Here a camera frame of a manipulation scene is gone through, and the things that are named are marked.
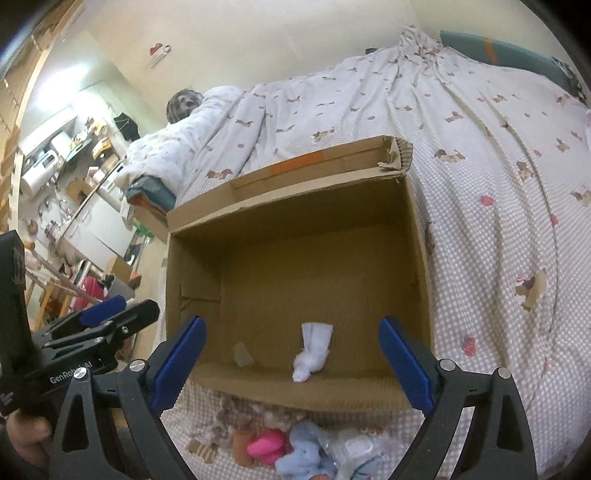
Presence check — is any lace trimmed scrunchie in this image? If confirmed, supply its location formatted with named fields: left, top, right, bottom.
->
left=215, top=396, right=304, bottom=433

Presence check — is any clear packaged blue item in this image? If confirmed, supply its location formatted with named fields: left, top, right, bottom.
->
left=322, top=427, right=394, bottom=480

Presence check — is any white sock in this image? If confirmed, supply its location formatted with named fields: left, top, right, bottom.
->
left=293, top=322, right=334, bottom=383

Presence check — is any pink plush toy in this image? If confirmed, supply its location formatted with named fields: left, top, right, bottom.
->
left=246, top=429, right=287, bottom=466

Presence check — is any light blue plush toy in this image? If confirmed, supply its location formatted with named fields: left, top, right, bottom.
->
left=274, top=421, right=335, bottom=480

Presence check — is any left hand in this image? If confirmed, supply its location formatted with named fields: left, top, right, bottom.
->
left=6, top=410, right=52, bottom=469

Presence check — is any wooden chair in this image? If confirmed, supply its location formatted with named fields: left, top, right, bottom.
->
left=25, top=269, right=99, bottom=332

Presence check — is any cardboard box beside bed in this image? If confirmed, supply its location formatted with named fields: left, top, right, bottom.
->
left=132, top=206, right=169, bottom=244

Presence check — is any open cardboard box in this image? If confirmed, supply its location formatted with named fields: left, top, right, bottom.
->
left=165, top=136, right=432, bottom=412

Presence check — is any white folded duvet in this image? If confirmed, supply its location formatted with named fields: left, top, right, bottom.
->
left=115, top=86, right=242, bottom=195

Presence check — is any grey striped knit hat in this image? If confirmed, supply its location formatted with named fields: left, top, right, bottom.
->
left=166, top=88, right=204, bottom=124

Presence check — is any checkered dog print bedspread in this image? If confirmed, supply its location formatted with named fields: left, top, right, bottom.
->
left=169, top=28, right=590, bottom=479

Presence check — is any teal pillow with orange stripe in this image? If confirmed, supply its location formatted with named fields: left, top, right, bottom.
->
left=440, top=30, right=586, bottom=102

